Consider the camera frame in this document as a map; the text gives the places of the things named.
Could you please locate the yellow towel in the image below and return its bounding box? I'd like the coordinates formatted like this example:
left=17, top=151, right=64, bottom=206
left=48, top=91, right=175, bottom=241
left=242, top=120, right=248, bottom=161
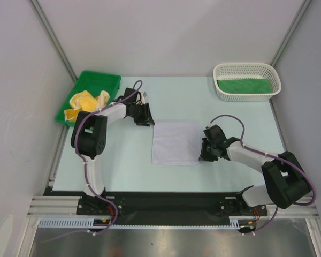
left=64, top=90, right=110, bottom=123

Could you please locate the aluminium frame rail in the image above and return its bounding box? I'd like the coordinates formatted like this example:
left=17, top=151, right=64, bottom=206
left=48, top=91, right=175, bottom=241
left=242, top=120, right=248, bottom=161
left=26, top=195, right=320, bottom=219

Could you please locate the white perforated basket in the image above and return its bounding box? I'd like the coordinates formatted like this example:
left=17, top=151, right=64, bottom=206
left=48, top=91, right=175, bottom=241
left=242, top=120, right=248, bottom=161
left=213, top=63, right=281, bottom=102

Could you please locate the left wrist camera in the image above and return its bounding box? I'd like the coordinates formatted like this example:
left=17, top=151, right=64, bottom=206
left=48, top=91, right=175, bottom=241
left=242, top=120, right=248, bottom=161
left=139, top=92, right=147, bottom=104

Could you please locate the white towel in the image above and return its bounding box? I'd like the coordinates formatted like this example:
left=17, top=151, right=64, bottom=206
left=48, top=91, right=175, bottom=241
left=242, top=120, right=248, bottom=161
left=151, top=120, right=201, bottom=166

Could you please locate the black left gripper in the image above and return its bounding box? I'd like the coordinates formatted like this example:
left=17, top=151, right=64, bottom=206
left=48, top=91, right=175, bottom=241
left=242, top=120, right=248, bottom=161
left=129, top=103, right=155, bottom=127

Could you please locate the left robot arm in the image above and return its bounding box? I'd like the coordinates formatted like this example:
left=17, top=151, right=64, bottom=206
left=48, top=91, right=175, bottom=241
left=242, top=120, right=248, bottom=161
left=71, top=88, right=155, bottom=214

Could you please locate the green towel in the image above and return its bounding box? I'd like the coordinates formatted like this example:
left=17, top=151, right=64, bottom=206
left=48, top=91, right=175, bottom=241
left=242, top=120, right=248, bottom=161
left=217, top=79, right=272, bottom=94

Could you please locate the grey cable duct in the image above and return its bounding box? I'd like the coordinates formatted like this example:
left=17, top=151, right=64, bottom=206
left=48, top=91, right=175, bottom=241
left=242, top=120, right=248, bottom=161
left=38, top=217, right=256, bottom=231

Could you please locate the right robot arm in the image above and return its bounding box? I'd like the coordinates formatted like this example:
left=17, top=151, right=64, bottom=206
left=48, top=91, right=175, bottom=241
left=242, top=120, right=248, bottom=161
left=199, top=125, right=313, bottom=215

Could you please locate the green plastic bin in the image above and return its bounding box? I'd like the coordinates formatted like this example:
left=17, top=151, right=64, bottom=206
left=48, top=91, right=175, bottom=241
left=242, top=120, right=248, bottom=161
left=55, top=70, right=121, bottom=127

